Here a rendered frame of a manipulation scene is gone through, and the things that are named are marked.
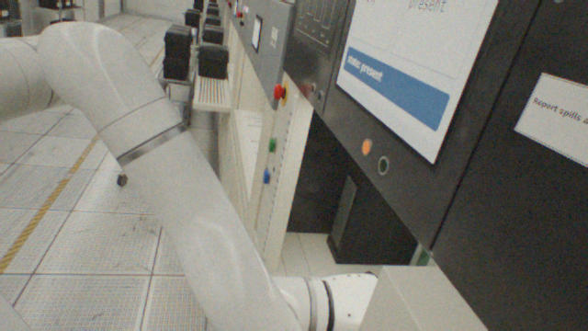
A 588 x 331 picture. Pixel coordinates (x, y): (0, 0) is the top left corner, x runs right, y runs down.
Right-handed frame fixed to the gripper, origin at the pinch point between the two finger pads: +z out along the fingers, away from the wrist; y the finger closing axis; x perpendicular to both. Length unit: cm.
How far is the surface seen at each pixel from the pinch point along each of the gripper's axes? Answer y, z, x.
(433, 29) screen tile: 3.0, -14.6, 38.6
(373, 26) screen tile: -10.2, -14.5, 37.5
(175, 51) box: -398, -65, -40
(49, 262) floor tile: -142, -108, -119
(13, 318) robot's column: -37, -74, -43
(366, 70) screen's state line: -8.8, -14.5, 32.3
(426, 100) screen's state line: 5.8, -14.6, 32.7
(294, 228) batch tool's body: -60, 0, -30
